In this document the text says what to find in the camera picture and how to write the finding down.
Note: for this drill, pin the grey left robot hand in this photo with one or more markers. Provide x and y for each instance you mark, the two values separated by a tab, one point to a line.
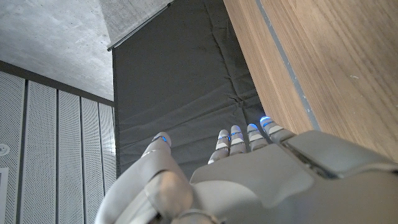
264	186

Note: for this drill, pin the wooden table edge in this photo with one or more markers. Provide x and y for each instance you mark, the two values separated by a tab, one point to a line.
287	67

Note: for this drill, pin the black backdrop curtain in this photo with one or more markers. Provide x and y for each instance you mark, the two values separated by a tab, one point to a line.
186	77

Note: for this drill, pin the backdrop frame pole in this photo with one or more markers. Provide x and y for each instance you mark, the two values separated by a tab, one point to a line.
140	26

